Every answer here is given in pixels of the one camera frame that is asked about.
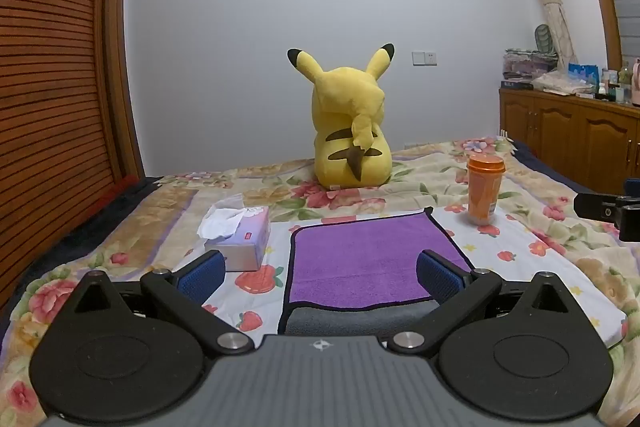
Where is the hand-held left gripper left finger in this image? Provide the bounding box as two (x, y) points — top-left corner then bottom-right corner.
(75, 250), (254, 354)

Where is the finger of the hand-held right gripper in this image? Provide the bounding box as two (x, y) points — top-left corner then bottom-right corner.
(573, 178), (640, 243)

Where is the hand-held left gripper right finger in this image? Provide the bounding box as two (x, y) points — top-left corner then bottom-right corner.
(388, 249), (576, 354)

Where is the purple towel with black edge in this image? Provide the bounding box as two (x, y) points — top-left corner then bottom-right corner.
(277, 207), (476, 337)

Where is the tissue box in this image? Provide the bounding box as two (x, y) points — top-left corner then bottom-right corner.
(197, 193), (272, 272)

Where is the wooden cabinet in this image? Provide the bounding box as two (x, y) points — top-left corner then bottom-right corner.
(498, 86), (640, 196)

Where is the orange cup with lid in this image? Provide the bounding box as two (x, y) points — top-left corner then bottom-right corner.
(466, 154), (506, 226)

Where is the floral bed sheet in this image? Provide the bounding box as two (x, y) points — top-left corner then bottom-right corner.
(0, 136), (640, 427)

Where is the small white bottle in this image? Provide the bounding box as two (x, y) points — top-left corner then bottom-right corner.
(600, 68), (619, 100)

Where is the clear bag of cloth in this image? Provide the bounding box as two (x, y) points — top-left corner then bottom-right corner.
(531, 70), (599, 97)

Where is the blue packet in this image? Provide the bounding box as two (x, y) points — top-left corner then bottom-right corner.
(568, 63), (600, 84)

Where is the stack of folded cloths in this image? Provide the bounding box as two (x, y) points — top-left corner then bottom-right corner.
(502, 48), (559, 82)

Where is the yellow plush toy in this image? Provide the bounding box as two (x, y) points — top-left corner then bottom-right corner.
(286, 43), (396, 188)

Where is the green woven fan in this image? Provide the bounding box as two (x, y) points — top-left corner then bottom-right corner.
(534, 24), (557, 56)

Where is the wooden louvered wardrobe door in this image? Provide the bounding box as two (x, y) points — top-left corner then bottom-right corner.
(0, 0), (117, 310)

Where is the wooden door frame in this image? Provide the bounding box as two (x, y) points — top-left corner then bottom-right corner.
(100, 0), (147, 182)

